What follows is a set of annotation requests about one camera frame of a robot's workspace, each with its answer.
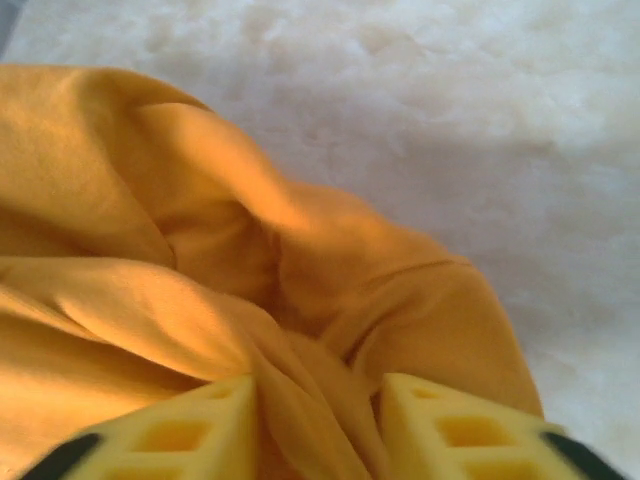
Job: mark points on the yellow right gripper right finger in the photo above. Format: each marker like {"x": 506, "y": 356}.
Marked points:
{"x": 430, "y": 450}

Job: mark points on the orange t-shirt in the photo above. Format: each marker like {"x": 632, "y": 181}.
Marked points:
{"x": 200, "y": 275}

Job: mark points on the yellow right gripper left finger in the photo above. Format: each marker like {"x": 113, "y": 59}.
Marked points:
{"x": 200, "y": 440}

